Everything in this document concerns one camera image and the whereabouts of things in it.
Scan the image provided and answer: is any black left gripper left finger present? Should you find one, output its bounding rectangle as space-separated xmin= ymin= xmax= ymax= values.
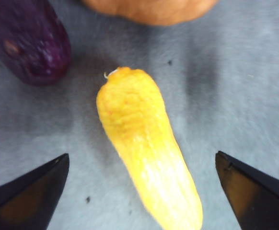
xmin=0 ymin=153 xmax=70 ymax=230

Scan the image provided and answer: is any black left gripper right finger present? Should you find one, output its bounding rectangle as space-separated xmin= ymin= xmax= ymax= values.
xmin=215 ymin=150 xmax=279 ymax=230

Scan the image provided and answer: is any yellow corn cob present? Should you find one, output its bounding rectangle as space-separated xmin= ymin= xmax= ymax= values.
xmin=96 ymin=66 xmax=204 ymax=230

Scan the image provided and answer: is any purple eggplant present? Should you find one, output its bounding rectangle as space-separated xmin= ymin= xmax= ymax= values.
xmin=0 ymin=0 xmax=72 ymax=86

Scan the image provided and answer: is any brown potato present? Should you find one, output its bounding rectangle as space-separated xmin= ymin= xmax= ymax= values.
xmin=81 ymin=0 xmax=219 ymax=26

